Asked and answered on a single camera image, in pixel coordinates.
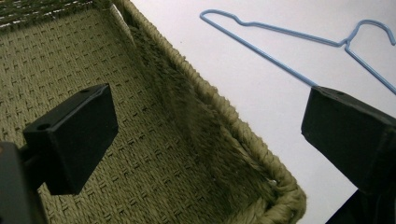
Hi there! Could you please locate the blue wire clothes hanger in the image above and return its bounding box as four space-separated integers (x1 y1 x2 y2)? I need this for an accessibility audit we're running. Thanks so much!
199 8 396 95

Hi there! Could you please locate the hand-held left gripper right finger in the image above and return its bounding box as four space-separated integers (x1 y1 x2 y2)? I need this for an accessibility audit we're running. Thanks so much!
300 86 396 196

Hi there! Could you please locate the green woven basket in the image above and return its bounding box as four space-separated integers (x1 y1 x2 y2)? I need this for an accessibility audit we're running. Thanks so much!
0 0 307 224

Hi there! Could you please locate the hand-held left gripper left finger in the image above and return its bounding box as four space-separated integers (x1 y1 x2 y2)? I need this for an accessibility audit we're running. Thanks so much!
18 82 120 196

